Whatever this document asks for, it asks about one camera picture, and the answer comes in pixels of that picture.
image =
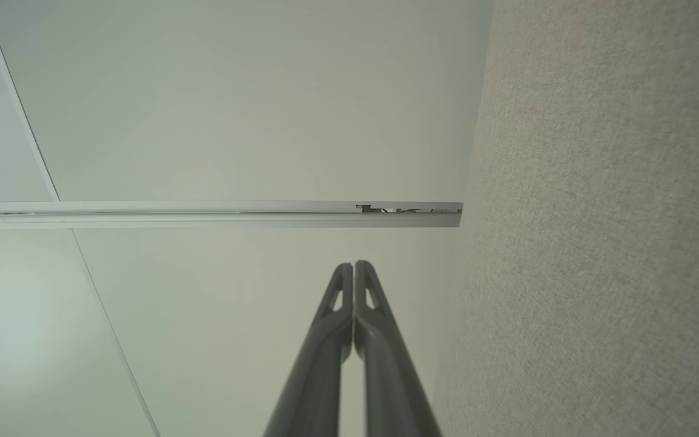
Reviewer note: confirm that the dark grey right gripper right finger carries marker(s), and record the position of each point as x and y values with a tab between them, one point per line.
389	376

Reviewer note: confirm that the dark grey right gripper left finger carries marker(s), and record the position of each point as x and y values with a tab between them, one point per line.
319	364

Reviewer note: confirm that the white ceiling rail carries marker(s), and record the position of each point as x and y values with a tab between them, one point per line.
204	213

